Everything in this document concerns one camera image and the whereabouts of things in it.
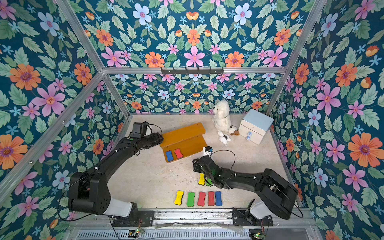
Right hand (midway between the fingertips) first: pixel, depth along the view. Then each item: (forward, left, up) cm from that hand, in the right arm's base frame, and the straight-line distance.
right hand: (193, 162), depth 84 cm
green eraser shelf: (-12, -9, +4) cm, 16 cm away
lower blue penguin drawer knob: (+22, -36, -6) cm, 43 cm away
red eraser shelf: (+9, +11, -6) cm, 15 cm away
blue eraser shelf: (+7, +17, -7) cm, 19 cm away
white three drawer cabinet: (+23, -37, +5) cm, 44 cm away
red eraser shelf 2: (-17, -5, -10) cm, 20 cm away
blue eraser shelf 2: (-17, -14, -8) cm, 24 cm away
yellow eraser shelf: (-7, -5, -7) cm, 11 cm away
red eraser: (-17, -10, -8) cm, 22 cm away
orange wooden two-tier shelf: (+12, +8, +2) cm, 14 cm away
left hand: (+12, +20, +7) cm, 24 cm away
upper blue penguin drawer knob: (+22, -36, -2) cm, 42 cm away
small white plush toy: (+21, -19, -6) cm, 29 cm away
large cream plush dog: (+29, -16, +8) cm, 34 cm away
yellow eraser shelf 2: (-17, +7, -9) cm, 21 cm away
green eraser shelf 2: (-18, +1, -10) cm, 21 cm away
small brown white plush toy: (+29, -27, -6) cm, 40 cm away
